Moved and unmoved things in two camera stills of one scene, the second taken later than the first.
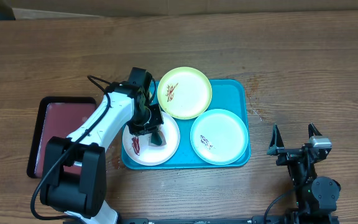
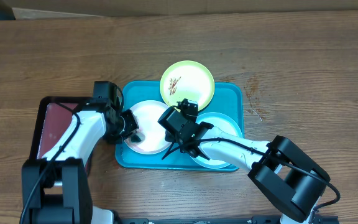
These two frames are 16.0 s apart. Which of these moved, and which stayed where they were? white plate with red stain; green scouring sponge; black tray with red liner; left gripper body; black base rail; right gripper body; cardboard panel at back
Moved: left gripper body; right gripper body; white plate with red stain; green scouring sponge
Stayed: black base rail; black tray with red liner; cardboard panel at back
